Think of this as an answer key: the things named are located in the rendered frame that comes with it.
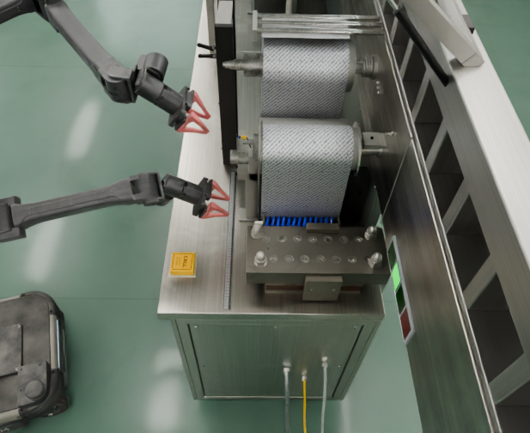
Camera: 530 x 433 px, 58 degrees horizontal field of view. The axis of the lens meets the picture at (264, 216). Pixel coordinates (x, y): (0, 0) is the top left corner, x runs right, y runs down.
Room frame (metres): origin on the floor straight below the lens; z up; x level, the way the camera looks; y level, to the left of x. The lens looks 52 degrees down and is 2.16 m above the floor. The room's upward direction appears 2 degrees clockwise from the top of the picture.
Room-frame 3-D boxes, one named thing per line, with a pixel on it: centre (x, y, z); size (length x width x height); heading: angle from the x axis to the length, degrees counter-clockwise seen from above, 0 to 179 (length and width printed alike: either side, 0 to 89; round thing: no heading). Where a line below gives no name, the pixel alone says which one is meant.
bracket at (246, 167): (0.98, 0.06, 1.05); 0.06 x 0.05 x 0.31; 92
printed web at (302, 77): (1.08, -0.10, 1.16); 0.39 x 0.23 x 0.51; 2
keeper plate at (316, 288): (0.68, -0.17, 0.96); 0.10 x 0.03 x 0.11; 92
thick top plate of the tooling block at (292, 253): (0.77, -0.15, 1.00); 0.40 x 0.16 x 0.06; 92
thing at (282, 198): (0.89, -0.11, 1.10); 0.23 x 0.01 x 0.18; 92
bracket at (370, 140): (0.95, -0.28, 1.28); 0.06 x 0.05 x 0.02; 92
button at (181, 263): (0.77, 0.24, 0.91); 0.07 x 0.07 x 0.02; 2
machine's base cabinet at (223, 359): (1.88, 0.00, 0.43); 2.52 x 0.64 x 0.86; 2
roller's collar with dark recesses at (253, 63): (1.19, 0.05, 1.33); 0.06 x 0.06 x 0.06; 2
